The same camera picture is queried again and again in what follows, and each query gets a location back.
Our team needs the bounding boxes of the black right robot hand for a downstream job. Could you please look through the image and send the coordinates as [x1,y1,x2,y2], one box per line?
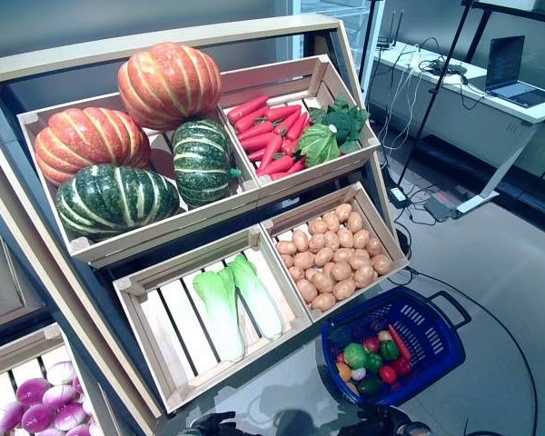
[376,406,438,436]

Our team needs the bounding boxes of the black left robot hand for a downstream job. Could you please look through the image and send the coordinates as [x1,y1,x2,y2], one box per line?
[179,410,238,436]

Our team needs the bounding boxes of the toy napa cabbage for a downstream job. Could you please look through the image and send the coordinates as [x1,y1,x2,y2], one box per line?
[228,253,283,342]
[192,267,247,363]

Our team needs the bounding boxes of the blue plastic shopping basket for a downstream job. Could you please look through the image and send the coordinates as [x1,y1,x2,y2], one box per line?
[321,285,467,407]

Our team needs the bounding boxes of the small round green cabbage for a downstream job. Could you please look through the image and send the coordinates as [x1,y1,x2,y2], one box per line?
[343,343,370,369]

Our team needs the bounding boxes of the wide wooden slat crate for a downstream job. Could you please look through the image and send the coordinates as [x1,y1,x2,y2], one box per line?
[16,93,262,265]
[112,225,314,415]

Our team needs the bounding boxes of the purple white toy turnip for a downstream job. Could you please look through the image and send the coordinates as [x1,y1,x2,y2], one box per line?
[47,362,76,387]
[21,404,55,433]
[0,401,26,435]
[42,384,78,410]
[16,377,51,407]
[54,402,88,431]

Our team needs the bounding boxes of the narrow wooden slat crate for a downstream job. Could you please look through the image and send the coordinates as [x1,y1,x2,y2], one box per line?
[217,54,382,202]
[259,181,411,324]

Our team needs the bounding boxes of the black white power adapter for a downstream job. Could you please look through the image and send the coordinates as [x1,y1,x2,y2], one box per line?
[389,184,412,210]

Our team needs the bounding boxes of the flat green striped pumpkin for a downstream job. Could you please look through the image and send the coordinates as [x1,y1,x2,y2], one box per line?
[55,163,182,242]

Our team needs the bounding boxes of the red toy carrot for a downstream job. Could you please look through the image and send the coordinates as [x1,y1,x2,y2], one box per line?
[285,111,311,143]
[233,106,268,134]
[272,108,302,135]
[240,131,278,154]
[267,158,308,181]
[265,104,303,122]
[255,154,294,179]
[259,134,285,172]
[238,120,276,142]
[227,94,270,124]

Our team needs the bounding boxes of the green striped pumpkin with stem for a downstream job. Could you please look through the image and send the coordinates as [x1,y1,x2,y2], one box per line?
[172,118,243,209]

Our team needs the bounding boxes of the light green toy lettuce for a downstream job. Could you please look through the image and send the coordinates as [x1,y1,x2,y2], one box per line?
[294,123,342,168]

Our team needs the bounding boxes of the flat orange striped pumpkin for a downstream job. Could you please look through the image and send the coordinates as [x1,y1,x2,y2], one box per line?
[34,106,152,186]

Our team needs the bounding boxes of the dark green leafy vegetable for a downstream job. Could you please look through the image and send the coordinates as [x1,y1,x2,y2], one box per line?
[308,94,372,155]

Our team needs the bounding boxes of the black stand pole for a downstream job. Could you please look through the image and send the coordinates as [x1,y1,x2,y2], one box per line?
[395,0,482,187]

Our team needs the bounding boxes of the white office desk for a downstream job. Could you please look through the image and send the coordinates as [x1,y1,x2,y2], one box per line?
[374,43,545,215]

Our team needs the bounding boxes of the round orange striped pumpkin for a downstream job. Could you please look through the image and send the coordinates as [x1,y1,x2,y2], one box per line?
[116,41,223,132]

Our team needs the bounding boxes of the open grey laptop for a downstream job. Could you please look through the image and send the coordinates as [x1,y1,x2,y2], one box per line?
[484,35,545,108]

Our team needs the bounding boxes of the black router with antennas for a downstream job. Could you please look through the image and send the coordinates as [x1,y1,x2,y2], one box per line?
[375,11,403,52]

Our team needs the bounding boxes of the black basket handle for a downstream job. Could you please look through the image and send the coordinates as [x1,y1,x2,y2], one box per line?
[428,290,473,330]

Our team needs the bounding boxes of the wooden display shelf frame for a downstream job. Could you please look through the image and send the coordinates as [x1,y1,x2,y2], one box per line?
[0,13,411,433]

